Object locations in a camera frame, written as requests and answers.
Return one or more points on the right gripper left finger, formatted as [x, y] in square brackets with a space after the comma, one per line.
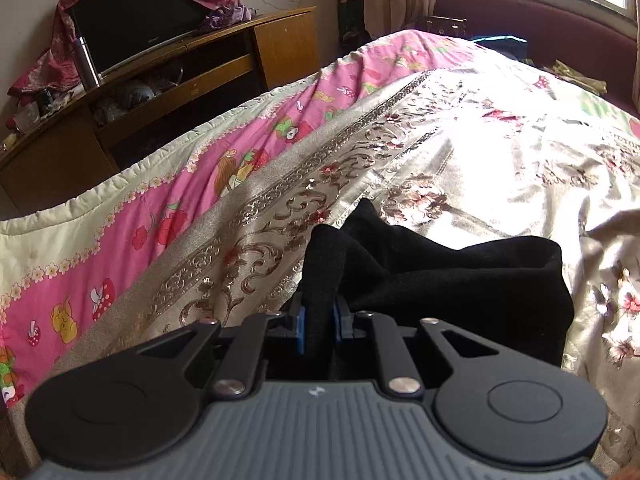
[261, 338]

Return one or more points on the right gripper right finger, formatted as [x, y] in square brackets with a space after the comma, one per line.
[370, 346]

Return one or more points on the black pants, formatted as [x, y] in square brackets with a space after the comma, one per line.
[508, 291]

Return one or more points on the pink cartoon quilt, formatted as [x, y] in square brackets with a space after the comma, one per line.
[64, 268]

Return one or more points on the floral satin bedspread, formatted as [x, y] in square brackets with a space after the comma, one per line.
[460, 157]

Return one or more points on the wooden TV cabinet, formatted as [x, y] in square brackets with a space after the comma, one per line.
[148, 101]

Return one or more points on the steel thermos bottle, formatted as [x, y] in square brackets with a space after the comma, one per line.
[83, 62]

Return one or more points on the blue cloth on bench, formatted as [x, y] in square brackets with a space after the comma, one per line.
[512, 47]

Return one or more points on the yellow-green cloth on bench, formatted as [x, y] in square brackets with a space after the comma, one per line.
[564, 72]

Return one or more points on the dark box by curtain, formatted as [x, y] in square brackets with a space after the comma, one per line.
[440, 25]

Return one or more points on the pink cloth over TV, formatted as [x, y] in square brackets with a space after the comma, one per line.
[55, 69]

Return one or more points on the black television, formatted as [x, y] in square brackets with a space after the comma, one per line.
[117, 30]

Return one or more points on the maroon upholstered window bench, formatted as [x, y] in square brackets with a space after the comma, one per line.
[594, 49]

